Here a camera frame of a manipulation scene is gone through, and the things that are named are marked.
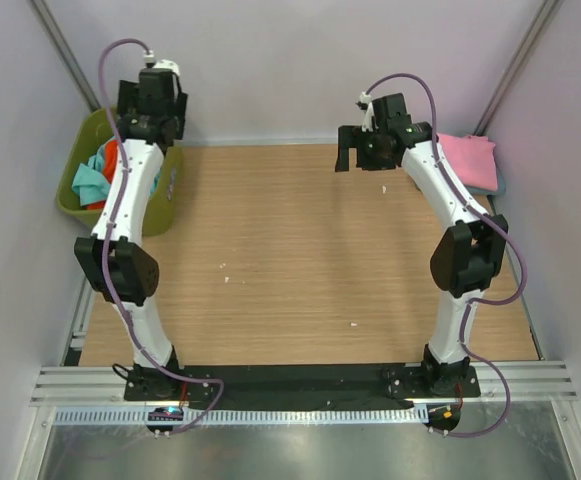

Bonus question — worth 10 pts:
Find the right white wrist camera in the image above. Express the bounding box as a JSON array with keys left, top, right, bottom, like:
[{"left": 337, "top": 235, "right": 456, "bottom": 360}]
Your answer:
[{"left": 356, "top": 92, "right": 375, "bottom": 132}]

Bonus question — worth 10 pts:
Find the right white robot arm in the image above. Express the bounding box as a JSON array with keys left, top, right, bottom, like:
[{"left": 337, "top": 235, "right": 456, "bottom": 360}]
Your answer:
[{"left": 335, "top": 93, "right": 508, "bottom": 396}]

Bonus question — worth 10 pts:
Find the teal t shirt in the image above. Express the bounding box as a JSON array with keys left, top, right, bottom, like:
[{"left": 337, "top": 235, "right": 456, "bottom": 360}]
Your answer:
[{"left": 71, "top": 144, "right": 163, "bottom": 207}]

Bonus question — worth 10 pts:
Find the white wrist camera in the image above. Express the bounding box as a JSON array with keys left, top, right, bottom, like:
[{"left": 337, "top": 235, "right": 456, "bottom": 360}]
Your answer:
[
  {"left": 356, "top": 92, "right": 375, "bottom": 132},
  {"left": 143, "top": 49, "right": 180, "bottom": 77}
]

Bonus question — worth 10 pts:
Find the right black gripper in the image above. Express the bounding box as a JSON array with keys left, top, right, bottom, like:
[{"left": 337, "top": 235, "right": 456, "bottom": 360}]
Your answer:
[{"left": 334, "top": 125, "right": 395, "bottom": 173}]

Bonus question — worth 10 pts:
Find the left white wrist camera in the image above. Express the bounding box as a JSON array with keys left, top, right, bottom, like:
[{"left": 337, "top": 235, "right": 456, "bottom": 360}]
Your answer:
[{"left": 143, "top": 49, "right": 180, "bottom": 77}]

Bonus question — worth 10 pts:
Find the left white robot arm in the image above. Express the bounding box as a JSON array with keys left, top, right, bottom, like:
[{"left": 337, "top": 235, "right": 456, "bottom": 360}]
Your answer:
[{"left": 74, "top": 60, "right": 188, "bottom": 401}]

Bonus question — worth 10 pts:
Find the grey folded t shirt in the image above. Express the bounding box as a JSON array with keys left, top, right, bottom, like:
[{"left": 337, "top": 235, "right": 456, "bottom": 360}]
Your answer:
[{"left": 468, "top": 168, "right": 506, "bottom": 196}]

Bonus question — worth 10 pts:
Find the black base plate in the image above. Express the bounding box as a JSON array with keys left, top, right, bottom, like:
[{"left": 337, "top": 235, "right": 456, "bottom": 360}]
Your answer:
[{"left": 112, "top": 363, "right": 481, "bottom": 412}]

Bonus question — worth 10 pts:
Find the orange t shirt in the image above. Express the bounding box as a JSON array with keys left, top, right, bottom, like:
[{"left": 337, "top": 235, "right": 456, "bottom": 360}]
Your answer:
[{"left": 80, "top": 139, "right": 121, "bottom": 211}]

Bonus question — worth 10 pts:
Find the aluminium frame rail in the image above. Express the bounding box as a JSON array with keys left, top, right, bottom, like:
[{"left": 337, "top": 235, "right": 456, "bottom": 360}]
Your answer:
[{"left": 31, "top": 361, "right": 577, "bottom": 411}]

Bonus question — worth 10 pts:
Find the green plastic bin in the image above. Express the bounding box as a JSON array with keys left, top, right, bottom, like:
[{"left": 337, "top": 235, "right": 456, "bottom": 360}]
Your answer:
[{"left": 56, "top": 108, "right": 183, "bottom": 240}]

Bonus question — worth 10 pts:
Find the white slotted cable duct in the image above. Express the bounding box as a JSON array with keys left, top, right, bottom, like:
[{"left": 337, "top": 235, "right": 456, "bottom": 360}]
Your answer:
[{"left": 53, "top": 404, "right": 428, "bottom": 427}]

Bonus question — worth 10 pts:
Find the pink folded t shirt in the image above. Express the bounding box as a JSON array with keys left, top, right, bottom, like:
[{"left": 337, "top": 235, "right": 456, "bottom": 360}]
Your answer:
[{"left": 439, "top": 134, "right": 499, "bottom": 192}]

